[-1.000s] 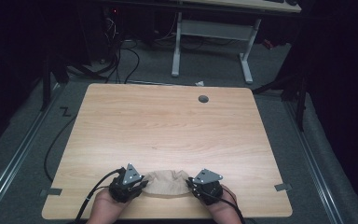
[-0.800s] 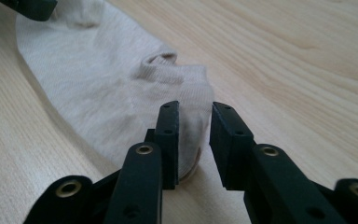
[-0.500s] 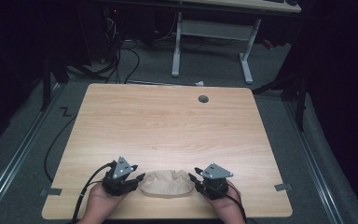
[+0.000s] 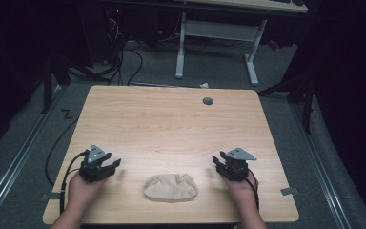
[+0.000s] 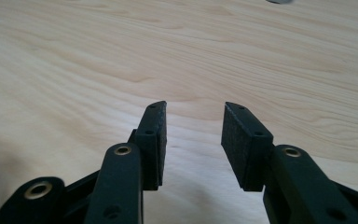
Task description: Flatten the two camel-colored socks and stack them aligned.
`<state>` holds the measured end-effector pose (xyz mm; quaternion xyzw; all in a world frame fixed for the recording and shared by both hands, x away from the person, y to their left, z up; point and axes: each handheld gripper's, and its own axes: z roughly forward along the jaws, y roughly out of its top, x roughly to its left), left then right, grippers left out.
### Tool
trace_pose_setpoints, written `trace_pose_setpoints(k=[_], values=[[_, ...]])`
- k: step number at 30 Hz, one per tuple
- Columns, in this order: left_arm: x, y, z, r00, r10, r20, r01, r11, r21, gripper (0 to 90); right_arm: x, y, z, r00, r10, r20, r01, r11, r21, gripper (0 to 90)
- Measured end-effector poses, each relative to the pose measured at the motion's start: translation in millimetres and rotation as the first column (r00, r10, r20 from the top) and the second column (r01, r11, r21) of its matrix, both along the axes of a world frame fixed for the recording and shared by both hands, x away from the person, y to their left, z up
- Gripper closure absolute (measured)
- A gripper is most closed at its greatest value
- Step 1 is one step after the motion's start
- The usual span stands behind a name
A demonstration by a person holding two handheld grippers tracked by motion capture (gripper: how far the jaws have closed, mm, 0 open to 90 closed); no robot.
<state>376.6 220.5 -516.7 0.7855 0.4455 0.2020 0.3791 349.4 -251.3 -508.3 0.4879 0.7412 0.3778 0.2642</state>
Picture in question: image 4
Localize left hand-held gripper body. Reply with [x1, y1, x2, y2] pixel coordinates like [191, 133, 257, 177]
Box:
[78, 144, 116, 184]

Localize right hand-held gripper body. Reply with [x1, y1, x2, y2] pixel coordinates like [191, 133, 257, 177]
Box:
[216, 146, 257, 182]

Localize beige cloth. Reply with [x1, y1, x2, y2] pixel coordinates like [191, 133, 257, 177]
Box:
[142, 173, 199, 203]

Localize person's left hand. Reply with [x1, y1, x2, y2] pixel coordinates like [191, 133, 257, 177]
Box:
[67, 172, 107, 208]

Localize person's right hand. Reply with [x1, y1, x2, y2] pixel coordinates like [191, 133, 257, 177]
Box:
[222, 173, 260, 209]

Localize grey tape piece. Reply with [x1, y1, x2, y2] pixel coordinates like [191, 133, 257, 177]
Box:
[40, 192, 61, 202]
[280, 186, 299, 197]

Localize black metal stand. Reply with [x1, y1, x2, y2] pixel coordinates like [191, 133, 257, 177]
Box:
[39, 55, 72, 115]
[257, 71, 317, 135]

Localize small red object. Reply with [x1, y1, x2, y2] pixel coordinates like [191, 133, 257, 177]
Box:
[268, 39, 281, 52]

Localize white-legged wooden desk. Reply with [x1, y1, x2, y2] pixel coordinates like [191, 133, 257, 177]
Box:
[173, 0, 310, 88]

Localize right hand-held gripper black cable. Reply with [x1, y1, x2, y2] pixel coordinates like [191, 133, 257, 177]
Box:
[243, 169, 261, 212]

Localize hand-held gripper black cable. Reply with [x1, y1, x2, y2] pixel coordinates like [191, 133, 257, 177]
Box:
[243, 169, 261, 212]
[58, 150, 90, 215]

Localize left hand-held gripper black cable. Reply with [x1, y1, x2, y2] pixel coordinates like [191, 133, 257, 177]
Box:
[58, 150, 90, 215]

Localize long black floor cable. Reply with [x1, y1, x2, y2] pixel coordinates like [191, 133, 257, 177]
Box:
[44, 116, 80, 187]

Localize metal floor rail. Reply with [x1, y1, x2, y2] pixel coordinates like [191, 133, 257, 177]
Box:
[289, 101, 353, 229]
[0, 85, 65, 223]

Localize bundle of black cables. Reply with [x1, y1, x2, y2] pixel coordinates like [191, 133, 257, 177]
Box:
[103, 15, 145, 87]

